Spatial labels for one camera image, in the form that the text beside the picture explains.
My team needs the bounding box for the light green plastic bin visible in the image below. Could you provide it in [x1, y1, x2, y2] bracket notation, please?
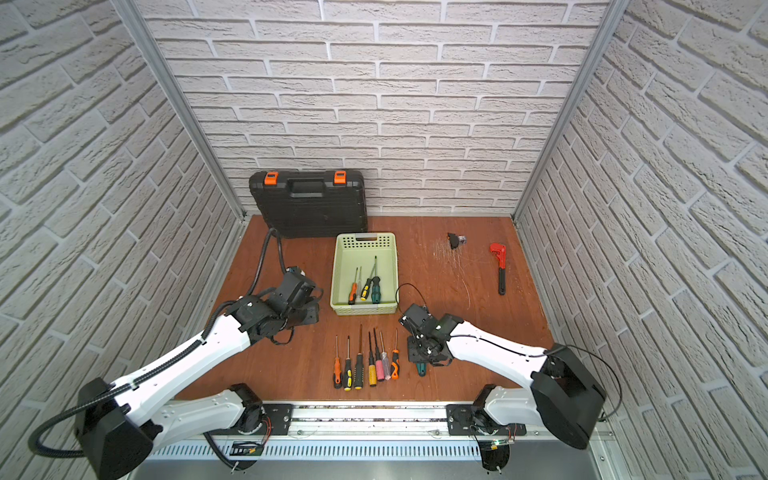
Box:
[329, 233, 399, 316]

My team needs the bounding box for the red pipe wrench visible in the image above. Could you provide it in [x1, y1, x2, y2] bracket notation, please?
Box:
[489, 243, 507, 296]

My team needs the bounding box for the left black corrugated cable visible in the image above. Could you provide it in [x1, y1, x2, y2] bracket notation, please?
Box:
[28, 227, 288, 472]

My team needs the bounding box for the small orange handle screwdriver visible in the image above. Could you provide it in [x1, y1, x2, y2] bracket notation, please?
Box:
[333, 337, 342, 389]

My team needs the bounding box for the right thin black cable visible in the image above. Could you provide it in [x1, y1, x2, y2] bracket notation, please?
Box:
[394, 283, 623, 422]

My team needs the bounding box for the pink handle screwdriver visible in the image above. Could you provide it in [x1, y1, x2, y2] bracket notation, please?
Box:
[374, 340, 385, 381]

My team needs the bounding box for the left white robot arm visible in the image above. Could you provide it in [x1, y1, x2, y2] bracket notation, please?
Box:
[74, 269, 319, 479]

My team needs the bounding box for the orange black handle screwdriver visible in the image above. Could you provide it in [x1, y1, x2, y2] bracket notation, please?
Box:
[348, 267, 360, 305]

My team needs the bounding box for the black yellow handle screwdriver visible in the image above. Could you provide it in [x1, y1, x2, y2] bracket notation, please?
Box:
[361, 266, 376, 301]

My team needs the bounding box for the aluminium rail frame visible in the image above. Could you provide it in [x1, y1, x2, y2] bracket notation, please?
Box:
[149, 401, 619, 479]

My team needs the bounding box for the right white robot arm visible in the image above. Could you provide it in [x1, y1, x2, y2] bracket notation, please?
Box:
[399, 304, 607, 450]

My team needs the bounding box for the black plastic tool case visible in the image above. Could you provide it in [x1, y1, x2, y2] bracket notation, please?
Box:
[249, 170, 368, 238]

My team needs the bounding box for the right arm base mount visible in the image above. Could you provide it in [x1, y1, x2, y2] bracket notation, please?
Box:
[445, 404, 527, 438]

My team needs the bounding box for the long black handle screwdriver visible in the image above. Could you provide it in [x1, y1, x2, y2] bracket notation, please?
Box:
[353, 328, 364, 390]

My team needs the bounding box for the small black metal part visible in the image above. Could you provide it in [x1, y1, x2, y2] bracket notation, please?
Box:
[447, 233, 467, 250]

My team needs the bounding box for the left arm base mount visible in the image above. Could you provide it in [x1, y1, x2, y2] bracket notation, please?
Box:
[231, 403, 294, 436]

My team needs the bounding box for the clear short screwdriver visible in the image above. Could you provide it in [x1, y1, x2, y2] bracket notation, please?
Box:
[379, 332, 391, 380]

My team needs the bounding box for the black yellow small screwdriver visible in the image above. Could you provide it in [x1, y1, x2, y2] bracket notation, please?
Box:
[342, 337, 353, 391]

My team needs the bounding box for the orange black stubby screwdriver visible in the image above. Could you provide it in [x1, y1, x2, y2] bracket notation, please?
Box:
[391, 333, 400, 380]

